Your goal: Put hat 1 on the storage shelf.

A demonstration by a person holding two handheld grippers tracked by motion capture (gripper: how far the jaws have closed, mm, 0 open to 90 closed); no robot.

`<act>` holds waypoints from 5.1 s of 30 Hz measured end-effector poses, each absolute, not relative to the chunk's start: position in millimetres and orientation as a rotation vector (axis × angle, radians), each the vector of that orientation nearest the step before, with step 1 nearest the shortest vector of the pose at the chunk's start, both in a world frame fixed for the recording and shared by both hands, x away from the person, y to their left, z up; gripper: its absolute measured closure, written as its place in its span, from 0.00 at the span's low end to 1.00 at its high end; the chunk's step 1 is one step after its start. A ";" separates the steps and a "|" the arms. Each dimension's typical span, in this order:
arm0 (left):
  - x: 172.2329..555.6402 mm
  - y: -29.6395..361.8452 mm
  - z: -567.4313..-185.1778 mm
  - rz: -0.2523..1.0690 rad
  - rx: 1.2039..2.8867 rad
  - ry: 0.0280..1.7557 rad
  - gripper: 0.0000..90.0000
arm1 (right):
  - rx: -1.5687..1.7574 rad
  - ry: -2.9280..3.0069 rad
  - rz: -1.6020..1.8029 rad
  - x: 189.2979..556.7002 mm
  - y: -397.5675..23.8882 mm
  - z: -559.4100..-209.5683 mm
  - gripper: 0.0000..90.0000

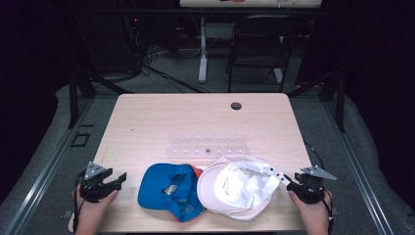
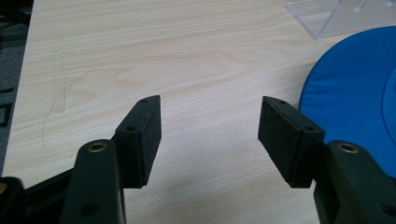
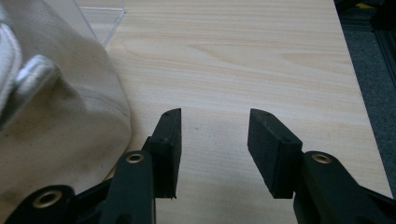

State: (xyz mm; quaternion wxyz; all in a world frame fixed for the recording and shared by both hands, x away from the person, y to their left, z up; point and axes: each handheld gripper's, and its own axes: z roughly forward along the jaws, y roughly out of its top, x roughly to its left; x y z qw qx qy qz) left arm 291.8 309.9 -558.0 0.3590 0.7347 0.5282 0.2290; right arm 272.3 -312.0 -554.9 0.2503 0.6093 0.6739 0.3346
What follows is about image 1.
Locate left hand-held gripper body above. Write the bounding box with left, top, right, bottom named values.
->
left=79, top=161, right=114, bottom=204

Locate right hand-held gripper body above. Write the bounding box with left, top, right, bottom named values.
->
left=295, top=164, right=338, bottom=206

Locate blue cap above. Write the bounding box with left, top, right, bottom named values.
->
left=137, top=163, right=207, bottom=223

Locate white and pink cap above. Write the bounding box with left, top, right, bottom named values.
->
left=196, top=154, right=288, bottom=222

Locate person's left hand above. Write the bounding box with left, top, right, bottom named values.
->
left=74, top=190, right=119, bottom=235

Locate person's right hand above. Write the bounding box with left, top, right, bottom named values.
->
left=288, top=190, right=334, bottom=235

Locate black metal stand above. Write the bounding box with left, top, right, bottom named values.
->
left=66, top=69, right=135, bottom=130
left=286, top=69, right=347, bottom=133

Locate clear acrylic rack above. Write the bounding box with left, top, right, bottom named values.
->
left=166, top=131, right=252, bottom=162

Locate black folding chair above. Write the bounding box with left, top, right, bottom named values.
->
left=225, top=14, right=297, bottom=94

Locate white desk leg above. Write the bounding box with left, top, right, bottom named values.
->
left=197, top=16, right=209, bottom=84

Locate white desk top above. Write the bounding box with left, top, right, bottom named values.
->
left=179, top=0, right=324, bottom=9

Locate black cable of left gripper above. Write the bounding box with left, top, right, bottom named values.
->
left=71, top=170, right=86, bottom=235

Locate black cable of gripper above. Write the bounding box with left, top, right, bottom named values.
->
left=71, top=170, right=86, bottom=235
left=303, top=140, right=335, bottom=235

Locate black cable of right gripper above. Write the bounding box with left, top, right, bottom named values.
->
left=303, top=140, right=335, bottom=235

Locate aluminium floor rail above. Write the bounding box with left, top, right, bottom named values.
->
left=0, top=97, right=96, bottom=235
left=321, top=97, right=396, bottom=235

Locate bundle of floor cables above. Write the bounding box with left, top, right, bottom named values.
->
left=122, top=16, right=210, bottom=95

